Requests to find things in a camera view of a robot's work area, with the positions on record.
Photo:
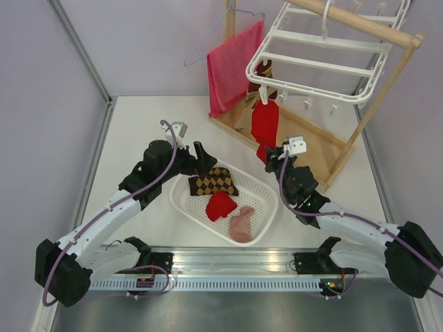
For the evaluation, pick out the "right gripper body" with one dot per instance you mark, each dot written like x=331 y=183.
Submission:
x=275 y=165

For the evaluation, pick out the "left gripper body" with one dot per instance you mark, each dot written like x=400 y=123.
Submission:
x=184 y=164

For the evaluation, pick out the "brown argyle sock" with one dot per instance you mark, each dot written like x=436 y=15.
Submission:
x=218 y=179

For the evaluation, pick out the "plain red sock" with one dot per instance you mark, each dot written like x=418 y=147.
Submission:
x=264 y=126

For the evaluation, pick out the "red sock with white print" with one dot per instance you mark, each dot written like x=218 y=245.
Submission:
x=220 y=205

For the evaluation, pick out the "pink sock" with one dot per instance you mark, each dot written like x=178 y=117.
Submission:
x=239 y=225

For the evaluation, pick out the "white clip drying hanger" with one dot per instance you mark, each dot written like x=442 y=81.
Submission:
x=316 y=57

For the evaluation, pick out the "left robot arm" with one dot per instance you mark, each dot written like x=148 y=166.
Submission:
x=66 y=268

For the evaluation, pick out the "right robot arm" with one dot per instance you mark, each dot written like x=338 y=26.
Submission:
x=405 y=252

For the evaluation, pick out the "white perforated plastic basket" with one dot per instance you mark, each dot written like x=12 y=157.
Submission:
x=252 y=192

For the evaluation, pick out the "maroon striped sock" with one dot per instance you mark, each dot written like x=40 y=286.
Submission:
x=252 y=96
x=264 y=70

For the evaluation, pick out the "pink cloth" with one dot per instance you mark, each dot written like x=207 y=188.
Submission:
x=226 y=67

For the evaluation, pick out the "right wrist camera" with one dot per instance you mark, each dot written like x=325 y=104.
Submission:
x=294 y=146

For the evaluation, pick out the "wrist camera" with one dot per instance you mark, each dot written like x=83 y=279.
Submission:
x=294 y=146
x=177 y=128

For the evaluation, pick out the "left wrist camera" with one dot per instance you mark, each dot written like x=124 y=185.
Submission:
x=177 y=128

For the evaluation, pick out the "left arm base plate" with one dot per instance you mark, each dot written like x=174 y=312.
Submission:
x=158 y=263

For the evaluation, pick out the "aluminium mounting rail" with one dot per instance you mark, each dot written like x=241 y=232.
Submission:
x=337 y=255

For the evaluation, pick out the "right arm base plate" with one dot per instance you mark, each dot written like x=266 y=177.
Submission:
x=308 y=263

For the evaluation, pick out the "slotted cable duct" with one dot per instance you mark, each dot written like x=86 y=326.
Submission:
x=132 y=283

